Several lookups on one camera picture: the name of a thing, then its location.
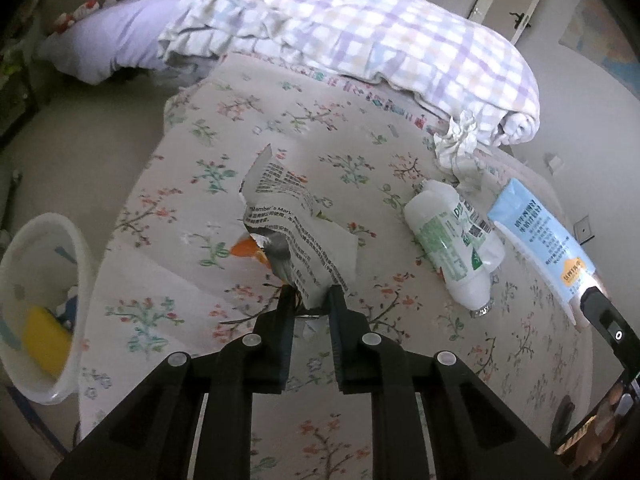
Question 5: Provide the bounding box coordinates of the light blue tube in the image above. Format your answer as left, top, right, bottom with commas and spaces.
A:
487, 178, 608, 332

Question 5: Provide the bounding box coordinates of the floral blanket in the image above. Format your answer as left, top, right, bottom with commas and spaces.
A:
77, 50, 601, 480

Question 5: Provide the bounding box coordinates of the lavender pillow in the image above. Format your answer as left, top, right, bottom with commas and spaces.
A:
36, 0, 201, 86

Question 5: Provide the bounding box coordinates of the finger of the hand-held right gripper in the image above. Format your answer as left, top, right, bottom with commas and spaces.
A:
580, 286, 640, 376

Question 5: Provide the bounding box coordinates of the white plastic bottle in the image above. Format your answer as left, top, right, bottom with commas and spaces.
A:
404, 178, 506, 320

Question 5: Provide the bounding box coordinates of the plaid duvet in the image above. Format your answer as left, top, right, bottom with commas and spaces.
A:
157, 0, 542, 148

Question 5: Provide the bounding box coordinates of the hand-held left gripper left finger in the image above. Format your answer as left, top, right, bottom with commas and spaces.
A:
50, 285, 296, 480

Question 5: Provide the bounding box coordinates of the crumpled white tissue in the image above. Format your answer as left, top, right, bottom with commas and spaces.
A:
432, 110, 483, 196

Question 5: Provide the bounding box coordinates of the wall map poster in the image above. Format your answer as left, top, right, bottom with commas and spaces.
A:
560, 0, 640, 81

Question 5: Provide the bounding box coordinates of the white plastic bin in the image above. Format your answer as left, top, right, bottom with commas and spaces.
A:
0, 212, 97, 406

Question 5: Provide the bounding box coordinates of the wall socket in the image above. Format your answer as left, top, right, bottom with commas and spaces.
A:
574, 216, 596, 245

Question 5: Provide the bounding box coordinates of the green and yellow sponge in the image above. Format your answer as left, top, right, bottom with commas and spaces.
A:
21, 306, 75, 380

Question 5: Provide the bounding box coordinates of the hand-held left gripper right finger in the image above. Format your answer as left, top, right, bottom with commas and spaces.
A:
327, 284, 573, 480

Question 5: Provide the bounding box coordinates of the torn white foil packet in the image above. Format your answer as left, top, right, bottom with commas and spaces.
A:
236, 143, 361, 311

